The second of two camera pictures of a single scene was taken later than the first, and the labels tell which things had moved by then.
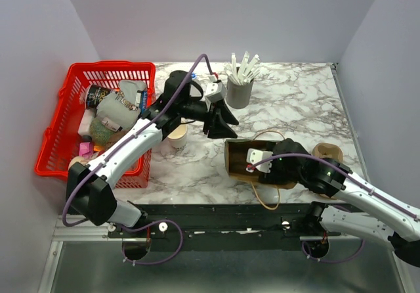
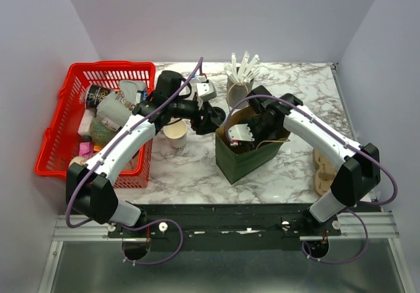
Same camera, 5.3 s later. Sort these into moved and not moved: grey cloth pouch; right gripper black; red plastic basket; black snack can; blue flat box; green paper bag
Moved: right gripper black; green paper bag
Not moved: grey cloth pouch; blue flat box; red plastic basket; black snack can
